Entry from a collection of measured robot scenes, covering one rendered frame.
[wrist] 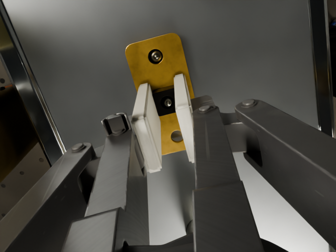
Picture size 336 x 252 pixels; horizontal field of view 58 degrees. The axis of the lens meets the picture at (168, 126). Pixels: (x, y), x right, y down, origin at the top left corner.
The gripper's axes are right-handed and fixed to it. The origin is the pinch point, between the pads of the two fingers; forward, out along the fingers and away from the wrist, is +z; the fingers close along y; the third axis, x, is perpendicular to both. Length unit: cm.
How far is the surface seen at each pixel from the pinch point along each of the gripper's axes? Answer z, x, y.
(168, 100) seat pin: 2.9, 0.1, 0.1
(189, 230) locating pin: 3.8, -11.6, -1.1
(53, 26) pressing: 4.6, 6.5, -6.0
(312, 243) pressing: 4.6, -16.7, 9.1
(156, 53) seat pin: 4.0, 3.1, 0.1
